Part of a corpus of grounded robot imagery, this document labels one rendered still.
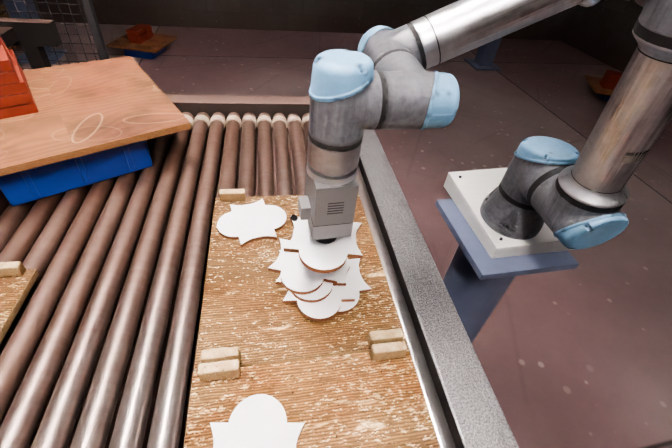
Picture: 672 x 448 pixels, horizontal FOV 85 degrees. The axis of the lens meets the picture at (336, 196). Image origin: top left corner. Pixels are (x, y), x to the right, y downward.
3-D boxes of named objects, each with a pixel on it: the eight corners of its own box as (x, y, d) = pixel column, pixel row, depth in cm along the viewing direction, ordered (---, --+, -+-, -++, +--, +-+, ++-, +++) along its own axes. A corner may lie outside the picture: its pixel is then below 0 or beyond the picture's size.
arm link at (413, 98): (438, 50, 53) (364, 48, 51) (472, 88, 45) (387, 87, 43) (423, 100, 58) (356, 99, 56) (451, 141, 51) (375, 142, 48)
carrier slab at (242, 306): (357, 197, 95) (358, 192, 94) (406, 349, 64) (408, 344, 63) (215, 202, 88) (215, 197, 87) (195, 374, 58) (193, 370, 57)
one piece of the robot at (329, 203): (287, 133, 54) (286, 214, 65) (296, 169, 48) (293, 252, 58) (350, 130, 56) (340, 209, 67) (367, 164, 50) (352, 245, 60)
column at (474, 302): (445, 328, 172) (524, 181, 116) (486, 416, 144) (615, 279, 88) (367, 339, 164) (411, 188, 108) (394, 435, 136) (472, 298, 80)
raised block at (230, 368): (241, 366, 58) (239, 357, 56) (240, 378, 56) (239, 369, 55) (200, 370, 57) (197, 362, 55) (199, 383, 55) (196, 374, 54)
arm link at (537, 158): (534, 171, 94) (560, 126, 84) (566, 209, 84) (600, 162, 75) (491, 174, 91) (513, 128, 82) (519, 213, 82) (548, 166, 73)
